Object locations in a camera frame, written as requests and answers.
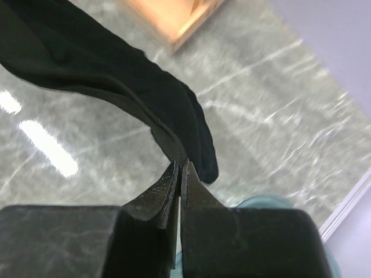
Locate translucent blue plastic bin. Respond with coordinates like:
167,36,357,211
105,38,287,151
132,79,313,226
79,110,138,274
170,195,342,278

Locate wooden clothes rack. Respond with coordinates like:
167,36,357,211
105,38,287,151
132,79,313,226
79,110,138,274
116,0,223,54

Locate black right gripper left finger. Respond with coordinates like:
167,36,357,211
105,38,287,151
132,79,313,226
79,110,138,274
1,162,179,277

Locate black boxer underwear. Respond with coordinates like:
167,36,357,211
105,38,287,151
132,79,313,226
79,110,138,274
1,1,219,184

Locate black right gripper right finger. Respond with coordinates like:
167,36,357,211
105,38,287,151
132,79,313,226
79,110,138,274
180,162,332,277

